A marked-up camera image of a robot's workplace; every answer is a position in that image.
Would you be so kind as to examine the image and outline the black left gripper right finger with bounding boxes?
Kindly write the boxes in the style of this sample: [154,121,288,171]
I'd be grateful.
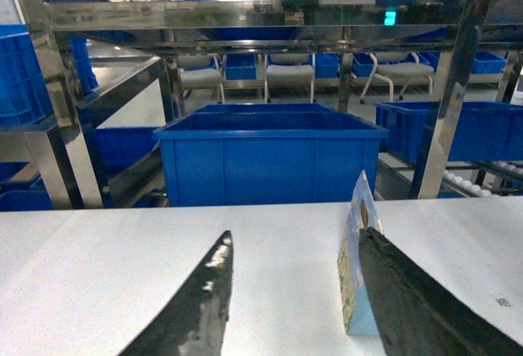
[359,228,522,355]

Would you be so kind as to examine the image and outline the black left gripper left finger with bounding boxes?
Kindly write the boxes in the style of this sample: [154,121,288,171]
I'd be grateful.
[120,230,234,355]

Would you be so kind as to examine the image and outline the flower gift bag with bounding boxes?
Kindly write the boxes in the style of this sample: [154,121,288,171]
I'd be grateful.
[337,172,383,336]

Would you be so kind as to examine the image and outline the roller conveyor rails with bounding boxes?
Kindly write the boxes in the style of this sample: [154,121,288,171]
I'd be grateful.
[440,161,522,198]

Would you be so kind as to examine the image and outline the QR code sticker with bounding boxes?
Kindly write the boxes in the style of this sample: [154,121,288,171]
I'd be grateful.
[495,296,512,307]

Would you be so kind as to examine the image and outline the large blue plastic bin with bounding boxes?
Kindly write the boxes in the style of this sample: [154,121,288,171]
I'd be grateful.
[153,104,388,207]

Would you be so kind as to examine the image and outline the right blue shelf bin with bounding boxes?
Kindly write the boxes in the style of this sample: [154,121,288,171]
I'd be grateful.
[374,101,522,164]

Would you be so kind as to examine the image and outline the grey chair right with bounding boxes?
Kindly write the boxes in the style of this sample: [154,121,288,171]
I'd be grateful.
[360,51,435,105]

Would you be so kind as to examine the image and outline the grey chair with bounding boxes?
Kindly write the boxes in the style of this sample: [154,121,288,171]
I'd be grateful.
[264,53,316,104]
[177,55,225,104]
[360,51,435,105]

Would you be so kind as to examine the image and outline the grey chair left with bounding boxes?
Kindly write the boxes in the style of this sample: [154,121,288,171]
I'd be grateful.
[177,55,225,104]

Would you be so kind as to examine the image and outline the grey chair middle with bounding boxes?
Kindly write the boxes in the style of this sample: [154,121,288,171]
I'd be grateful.
[264,53,316,104]

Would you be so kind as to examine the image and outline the steel rack frame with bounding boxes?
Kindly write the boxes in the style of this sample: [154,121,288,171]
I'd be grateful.
[4,0,522,209]

